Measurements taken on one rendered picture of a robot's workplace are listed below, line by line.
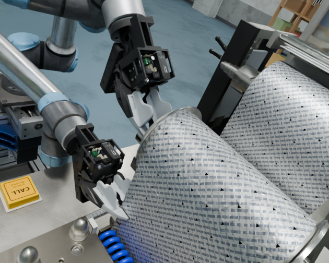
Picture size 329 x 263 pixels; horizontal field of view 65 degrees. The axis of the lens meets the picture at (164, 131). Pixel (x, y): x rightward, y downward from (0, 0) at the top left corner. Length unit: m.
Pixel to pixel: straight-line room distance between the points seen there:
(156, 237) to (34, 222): 0.35
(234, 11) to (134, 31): 10.28
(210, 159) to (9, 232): 0.50
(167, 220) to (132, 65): 0.27
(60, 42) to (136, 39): 0.70
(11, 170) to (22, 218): 1.04
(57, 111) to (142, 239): 0.34
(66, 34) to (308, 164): 0.93
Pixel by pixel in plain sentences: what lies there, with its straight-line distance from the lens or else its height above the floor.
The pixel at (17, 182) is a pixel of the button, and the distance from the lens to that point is 0.76.
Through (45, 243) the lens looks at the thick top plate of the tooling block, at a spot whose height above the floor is 1.03.
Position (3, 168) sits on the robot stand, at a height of 0.22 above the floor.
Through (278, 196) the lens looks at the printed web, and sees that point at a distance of 0.37.
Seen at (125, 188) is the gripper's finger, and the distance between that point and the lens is 0.53.
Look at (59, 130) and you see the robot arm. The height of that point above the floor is 1.13.
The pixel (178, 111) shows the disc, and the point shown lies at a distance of 0.41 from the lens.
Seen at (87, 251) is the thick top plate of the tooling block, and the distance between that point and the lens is 0.55.
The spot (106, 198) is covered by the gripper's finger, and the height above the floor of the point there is 1.10.
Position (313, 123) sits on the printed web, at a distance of 0.52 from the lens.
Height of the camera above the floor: 1.51
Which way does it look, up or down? 34 degrees down
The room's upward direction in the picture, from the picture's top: 24 degrees clockwise
